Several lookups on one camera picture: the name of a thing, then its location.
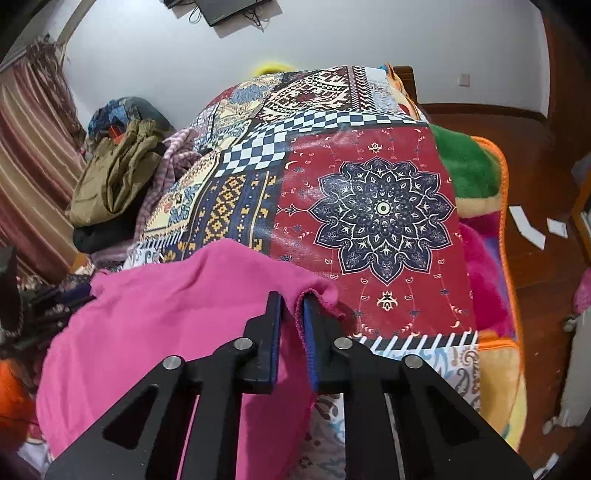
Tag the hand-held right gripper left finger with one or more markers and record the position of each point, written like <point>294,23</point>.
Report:
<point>276,323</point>

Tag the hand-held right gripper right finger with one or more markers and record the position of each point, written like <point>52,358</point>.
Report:
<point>310,332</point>

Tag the pink pants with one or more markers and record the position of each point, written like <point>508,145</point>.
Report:
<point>175,318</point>

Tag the black garment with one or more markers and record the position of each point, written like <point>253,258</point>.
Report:
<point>99,235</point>

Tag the patterned patchwork mat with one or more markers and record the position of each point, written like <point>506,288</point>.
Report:
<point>351,194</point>

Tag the striped curtain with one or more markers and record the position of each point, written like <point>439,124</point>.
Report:
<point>32,152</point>

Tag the olive green garment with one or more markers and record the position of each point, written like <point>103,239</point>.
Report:
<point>115,175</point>

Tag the pink checked cloth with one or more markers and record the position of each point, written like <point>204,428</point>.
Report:
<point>168,170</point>

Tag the blue patterned cloth bundle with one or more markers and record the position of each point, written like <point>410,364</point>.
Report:
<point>120,115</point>

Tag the colourful fleece blanket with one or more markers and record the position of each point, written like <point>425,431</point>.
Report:
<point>480,194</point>

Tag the white paper piece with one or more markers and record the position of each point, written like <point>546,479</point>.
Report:
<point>557,227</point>
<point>526,228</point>

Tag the yellow fluffy pillow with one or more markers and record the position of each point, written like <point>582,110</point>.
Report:
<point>272,67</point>

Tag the white radiator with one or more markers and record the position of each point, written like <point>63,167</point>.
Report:
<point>577,369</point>

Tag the wooden bed frame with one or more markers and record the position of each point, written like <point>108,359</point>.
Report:
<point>406,81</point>

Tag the white wall socket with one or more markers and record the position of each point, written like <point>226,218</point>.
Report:
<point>465,80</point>

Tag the black wall-mounted device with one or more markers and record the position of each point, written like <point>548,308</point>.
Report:
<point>231,10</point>

